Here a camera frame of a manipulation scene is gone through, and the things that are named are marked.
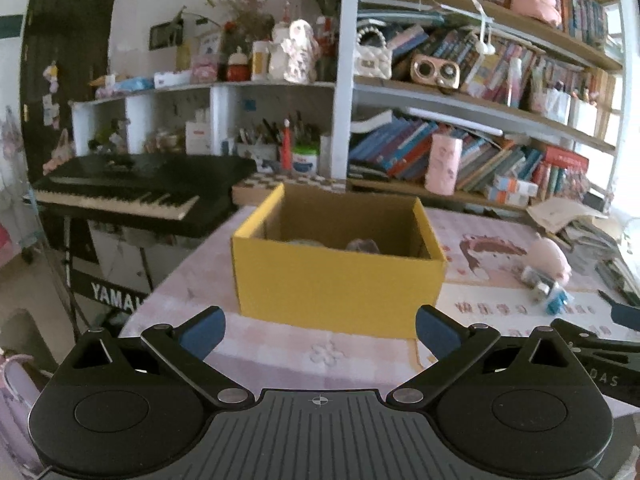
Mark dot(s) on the dark door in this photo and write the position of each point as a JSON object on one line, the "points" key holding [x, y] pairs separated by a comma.
{"points": [[70, 35]]}

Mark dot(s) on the white jar green lid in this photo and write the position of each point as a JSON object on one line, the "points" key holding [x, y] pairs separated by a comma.
{"points": [[305, 160]]}

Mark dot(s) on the row of upright books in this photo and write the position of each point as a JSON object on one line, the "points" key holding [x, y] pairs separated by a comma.
{"points": [[580, 12]]}

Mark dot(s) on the blue silver toy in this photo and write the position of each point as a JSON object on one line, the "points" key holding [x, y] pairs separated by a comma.
{"points": [[547, 292]]}

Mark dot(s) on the white earphones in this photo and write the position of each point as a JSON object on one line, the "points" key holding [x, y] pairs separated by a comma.
{"points": [[486, 45]]}

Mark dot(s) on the pack of tissues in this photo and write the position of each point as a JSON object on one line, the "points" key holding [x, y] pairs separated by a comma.
{"points": [[127, 84]]}

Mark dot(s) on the pile of papers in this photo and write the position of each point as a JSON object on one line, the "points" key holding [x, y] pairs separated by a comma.
{"points": [[590, 232]]}

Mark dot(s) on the white pink ceramic figure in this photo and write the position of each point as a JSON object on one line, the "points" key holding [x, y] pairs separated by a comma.
{"points": [[297, 55]]}

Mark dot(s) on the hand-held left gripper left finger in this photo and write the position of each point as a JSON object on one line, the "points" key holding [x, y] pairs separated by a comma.
{"points": [[205, 334]]}

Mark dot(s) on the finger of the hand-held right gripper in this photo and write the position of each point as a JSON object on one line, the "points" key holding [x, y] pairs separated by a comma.
{"points": [[626, 316], [600, 340]]}

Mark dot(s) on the row of colourful books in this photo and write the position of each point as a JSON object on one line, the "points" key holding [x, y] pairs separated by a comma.
{"points": [[495, 67]]}

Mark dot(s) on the white quilted pearl handbag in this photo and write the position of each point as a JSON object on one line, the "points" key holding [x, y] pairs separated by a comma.
{"points": [[372, 60]]}

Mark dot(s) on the red white doll figurine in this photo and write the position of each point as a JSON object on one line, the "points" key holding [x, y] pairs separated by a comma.
{"points": [[238, 65]]}

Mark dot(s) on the white storage cup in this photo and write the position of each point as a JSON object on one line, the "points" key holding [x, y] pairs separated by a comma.
{"points": [[583, 116], [556, 106]]}

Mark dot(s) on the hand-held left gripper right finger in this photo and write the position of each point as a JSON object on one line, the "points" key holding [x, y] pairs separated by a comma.
{"points": [[437, 334]]}

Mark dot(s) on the row of slanted books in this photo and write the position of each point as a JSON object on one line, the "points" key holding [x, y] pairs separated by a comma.
{"points": [[390, 150]]}

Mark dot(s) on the white box red label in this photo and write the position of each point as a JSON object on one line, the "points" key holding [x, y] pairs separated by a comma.
{"points": [[197, 137]]}

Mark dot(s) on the white wooden bookshelf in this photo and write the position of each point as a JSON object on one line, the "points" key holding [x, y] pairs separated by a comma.
{"points": [[347, 85]]}

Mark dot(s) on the red boxed book set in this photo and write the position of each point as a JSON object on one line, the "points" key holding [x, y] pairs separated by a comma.
{"points": [[562, 170]]}

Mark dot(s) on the orange blue white box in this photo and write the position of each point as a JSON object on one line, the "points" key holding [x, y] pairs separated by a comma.
{"points": [[502, 197], [517, 185]]}

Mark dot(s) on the checkered wooden board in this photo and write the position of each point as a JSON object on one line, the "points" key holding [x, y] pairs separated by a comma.
{"points": [[260, 187]]}

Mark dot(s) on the yellow cardboard box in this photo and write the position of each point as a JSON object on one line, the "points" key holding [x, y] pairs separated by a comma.
{"points": [[325, 285]]}

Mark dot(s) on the pink plush toy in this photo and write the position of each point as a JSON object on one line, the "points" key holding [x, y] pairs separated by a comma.
{"points": [[550, 257]]}

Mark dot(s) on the black keyboard stand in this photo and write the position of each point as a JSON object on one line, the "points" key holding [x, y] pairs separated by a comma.
{"points": [[107, 270]]}

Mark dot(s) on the black picture frame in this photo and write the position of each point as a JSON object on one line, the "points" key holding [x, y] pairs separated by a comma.
{"points": [[164, 36]]}

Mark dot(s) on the pink cylinder cup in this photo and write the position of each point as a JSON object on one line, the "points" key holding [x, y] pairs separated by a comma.
{"points": [[443, 162]]}

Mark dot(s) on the gold speaker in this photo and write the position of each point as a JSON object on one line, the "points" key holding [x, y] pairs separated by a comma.
{"points": [[436, 72]]}

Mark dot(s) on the dried flower bouquet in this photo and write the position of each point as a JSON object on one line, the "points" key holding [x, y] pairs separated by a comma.
{"points": [[247, 10]]}

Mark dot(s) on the white low shelf unit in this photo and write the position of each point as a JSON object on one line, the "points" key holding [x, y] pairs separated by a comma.
{"points": [[220, 105]]}

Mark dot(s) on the grey fluffy object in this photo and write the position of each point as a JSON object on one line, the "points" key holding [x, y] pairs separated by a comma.
{"points": [[362, 245]]}

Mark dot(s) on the black electronic keyboard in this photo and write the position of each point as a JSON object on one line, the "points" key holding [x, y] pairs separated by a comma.
{"points": [[150, 180]]}

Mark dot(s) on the white pen holder with pens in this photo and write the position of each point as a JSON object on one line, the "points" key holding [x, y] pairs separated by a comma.
{"points": [[257, 150]]}

